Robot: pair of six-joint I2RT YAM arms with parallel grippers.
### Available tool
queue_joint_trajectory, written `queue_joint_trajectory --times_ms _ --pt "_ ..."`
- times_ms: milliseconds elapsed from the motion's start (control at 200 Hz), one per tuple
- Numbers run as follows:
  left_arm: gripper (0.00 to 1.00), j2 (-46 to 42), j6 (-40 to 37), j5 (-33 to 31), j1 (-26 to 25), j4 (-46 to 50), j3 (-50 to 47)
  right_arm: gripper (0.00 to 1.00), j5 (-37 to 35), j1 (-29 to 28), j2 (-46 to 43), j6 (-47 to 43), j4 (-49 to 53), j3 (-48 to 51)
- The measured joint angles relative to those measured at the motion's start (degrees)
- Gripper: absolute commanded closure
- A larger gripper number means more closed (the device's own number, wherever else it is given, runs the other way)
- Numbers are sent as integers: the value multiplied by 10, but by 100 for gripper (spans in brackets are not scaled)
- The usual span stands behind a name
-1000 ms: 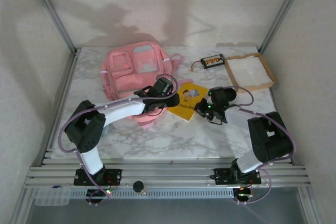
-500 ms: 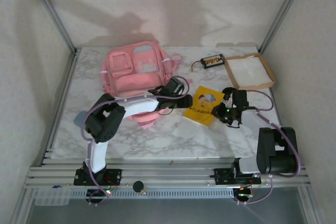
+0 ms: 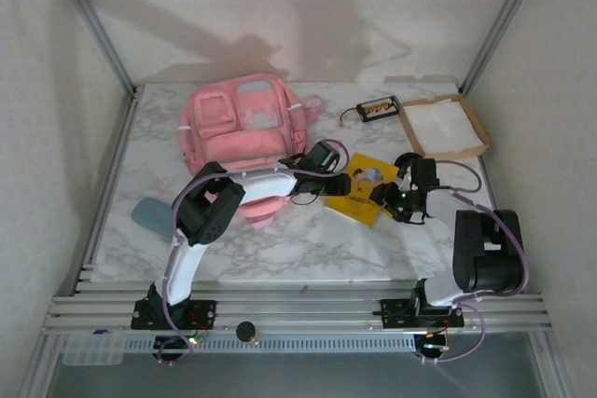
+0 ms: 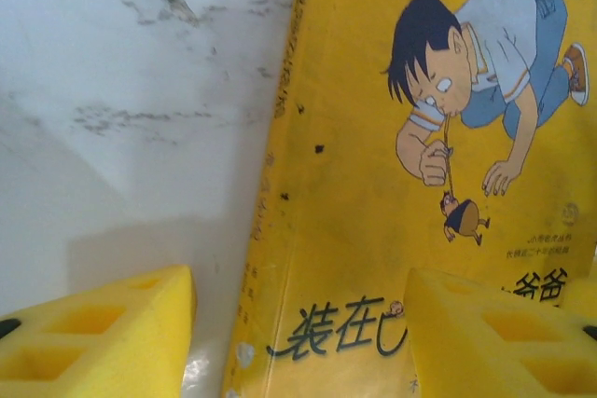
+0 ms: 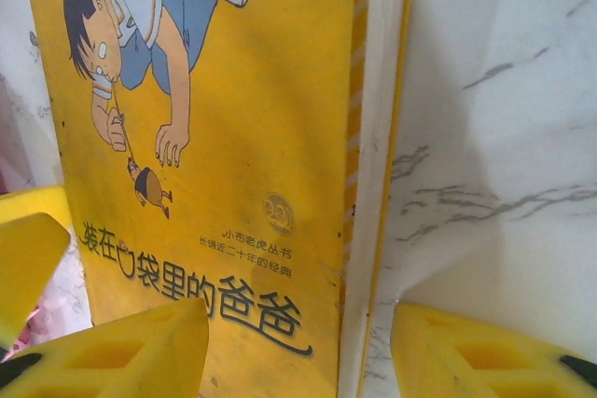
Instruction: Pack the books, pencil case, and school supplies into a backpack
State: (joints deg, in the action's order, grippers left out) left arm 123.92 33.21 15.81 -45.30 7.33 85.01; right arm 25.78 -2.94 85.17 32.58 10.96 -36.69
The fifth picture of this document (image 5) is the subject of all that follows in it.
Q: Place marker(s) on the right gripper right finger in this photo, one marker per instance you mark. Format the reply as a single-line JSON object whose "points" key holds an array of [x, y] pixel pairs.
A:
{"points": [[490, 365]]}

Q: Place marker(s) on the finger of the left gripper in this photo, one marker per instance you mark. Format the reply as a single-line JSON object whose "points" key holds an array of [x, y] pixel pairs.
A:
{"points": [[32, 204], [28, 267]]}

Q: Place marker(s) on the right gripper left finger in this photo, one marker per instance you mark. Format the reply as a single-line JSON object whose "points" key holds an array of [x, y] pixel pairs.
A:
{"points": [[116, 360]]}

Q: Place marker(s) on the yellow book with crouching boy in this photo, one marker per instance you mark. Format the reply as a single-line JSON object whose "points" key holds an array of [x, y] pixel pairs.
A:
{"points": [[233, 137]]}

